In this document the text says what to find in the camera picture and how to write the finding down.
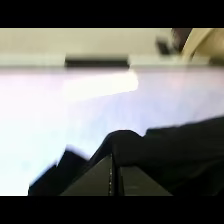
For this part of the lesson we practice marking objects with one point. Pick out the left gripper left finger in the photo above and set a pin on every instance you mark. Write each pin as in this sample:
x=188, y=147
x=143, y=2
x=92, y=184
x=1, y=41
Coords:
x=96, y=181

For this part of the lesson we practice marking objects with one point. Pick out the black garment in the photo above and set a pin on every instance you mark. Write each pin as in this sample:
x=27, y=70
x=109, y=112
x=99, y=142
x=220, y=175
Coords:
x=186, y=150

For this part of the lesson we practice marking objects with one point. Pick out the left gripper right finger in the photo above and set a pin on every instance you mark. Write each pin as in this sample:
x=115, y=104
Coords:
x=136, y=183

